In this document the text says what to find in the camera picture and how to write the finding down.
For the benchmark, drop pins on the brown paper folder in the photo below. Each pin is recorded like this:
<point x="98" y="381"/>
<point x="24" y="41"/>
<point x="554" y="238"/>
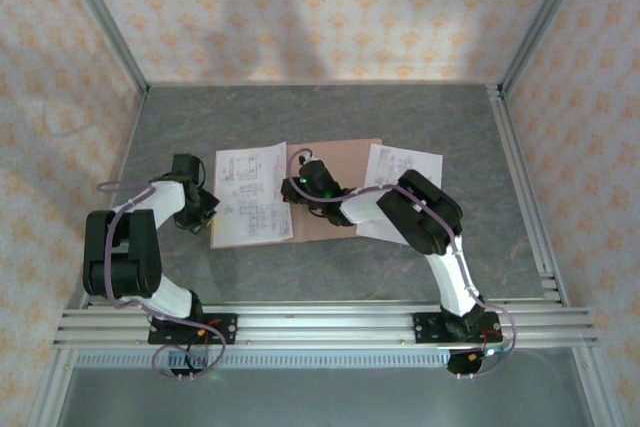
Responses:
<point x="345" y="157"/>

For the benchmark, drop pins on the white printed drawing sheet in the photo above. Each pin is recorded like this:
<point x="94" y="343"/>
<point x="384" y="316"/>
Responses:
<point x="250" y="197"/>
<point x="390" y="162"/>

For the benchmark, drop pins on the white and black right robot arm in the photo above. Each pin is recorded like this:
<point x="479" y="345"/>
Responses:
<point x="425" y="212"/>

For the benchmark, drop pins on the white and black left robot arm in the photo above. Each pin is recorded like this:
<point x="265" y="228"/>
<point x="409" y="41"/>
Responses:
<point x="125" y="257"/>

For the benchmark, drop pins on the thin aluminium side strip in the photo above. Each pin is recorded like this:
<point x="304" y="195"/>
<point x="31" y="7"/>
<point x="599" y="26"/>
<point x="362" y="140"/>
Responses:
<point x="129" y="147"/>

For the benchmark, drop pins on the black connector block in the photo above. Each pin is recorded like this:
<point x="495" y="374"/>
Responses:
<point x="187" y="367"/>
<point x="462" y="364"/>

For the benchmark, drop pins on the grey metal lower panel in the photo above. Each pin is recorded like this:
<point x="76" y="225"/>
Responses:
<point x="320" y="397"/>

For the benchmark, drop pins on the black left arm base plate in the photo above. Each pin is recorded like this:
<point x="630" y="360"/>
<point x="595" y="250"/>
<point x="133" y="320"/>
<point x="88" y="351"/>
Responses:
<point x="225" y="329"/>

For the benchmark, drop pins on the aluminium front rail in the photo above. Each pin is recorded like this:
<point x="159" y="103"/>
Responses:
<point x="325" y="319"/>

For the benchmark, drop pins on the aluminium upright frame post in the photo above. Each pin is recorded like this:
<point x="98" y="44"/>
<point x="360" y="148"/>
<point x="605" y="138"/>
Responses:
<point x="103" y="17"/>
<point x="544" y="17"/>

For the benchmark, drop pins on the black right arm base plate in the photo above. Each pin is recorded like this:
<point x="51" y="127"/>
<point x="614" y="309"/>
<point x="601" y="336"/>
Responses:
<point x="425" y="329"/>

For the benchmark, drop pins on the wide aluminium side rail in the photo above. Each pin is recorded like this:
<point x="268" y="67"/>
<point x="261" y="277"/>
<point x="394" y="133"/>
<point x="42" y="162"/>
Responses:
<point x="526" y="197"/>

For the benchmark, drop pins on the aluminium lower frame leg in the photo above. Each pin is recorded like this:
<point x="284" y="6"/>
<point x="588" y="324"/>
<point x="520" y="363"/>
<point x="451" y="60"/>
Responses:
<point x="597" y="387"/>
<point x="52" y="387"/>

